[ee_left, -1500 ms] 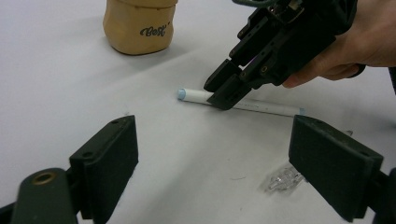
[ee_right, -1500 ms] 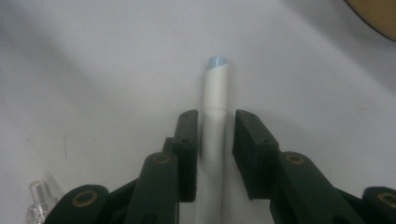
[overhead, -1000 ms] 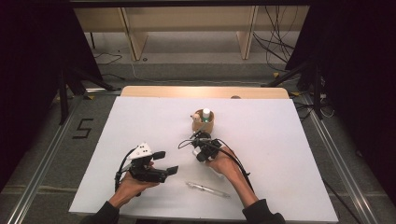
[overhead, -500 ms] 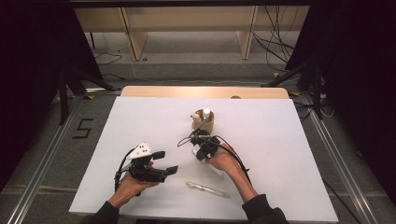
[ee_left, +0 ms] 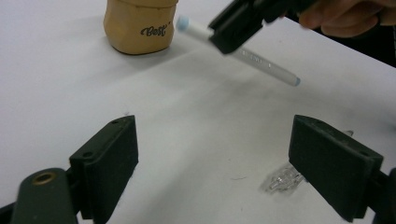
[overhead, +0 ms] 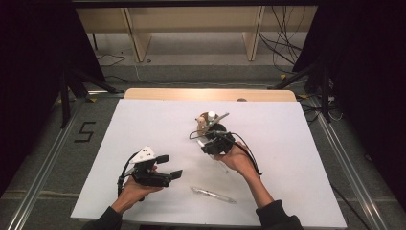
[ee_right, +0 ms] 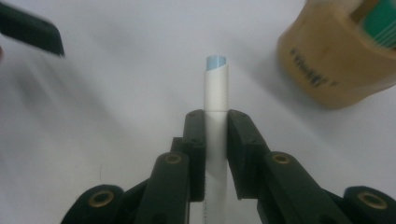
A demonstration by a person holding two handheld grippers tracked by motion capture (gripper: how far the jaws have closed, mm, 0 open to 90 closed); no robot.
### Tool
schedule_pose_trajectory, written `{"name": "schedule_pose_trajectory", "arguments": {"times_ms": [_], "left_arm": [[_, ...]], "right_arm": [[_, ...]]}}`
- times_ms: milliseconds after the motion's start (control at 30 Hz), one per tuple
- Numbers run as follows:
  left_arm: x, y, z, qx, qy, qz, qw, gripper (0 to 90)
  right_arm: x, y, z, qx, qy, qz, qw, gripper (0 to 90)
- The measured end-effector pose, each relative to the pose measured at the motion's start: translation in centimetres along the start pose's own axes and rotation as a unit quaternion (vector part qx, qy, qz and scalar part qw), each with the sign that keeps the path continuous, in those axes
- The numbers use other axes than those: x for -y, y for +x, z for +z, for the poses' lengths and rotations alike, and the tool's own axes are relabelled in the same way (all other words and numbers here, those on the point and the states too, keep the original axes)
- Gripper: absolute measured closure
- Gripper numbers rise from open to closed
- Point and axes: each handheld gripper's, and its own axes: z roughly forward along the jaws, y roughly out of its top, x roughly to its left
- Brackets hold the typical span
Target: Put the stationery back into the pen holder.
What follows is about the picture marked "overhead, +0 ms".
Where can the person's left hand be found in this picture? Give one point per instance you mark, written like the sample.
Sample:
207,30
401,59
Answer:
134,193

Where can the light wooden desk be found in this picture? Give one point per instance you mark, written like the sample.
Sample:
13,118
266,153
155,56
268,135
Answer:
191,19

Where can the person's right hand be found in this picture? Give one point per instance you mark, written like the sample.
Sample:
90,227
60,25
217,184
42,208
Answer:
237,159

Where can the black curtain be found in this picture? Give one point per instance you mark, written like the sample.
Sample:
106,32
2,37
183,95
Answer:
32,64
367,80

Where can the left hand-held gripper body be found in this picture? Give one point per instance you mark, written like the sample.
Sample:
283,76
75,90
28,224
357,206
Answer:
150,175

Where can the aluminium floor rail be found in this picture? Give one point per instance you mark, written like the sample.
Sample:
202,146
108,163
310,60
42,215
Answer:
44,169
348,159

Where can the clear pen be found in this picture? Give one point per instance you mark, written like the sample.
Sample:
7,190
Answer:
212,194

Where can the black metal stand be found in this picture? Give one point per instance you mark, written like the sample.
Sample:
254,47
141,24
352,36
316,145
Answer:
325,92
65,99

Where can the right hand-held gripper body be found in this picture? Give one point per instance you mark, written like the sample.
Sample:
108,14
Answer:
220,143

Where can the white table sheet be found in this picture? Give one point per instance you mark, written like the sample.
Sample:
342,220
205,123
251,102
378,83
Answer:
143,127

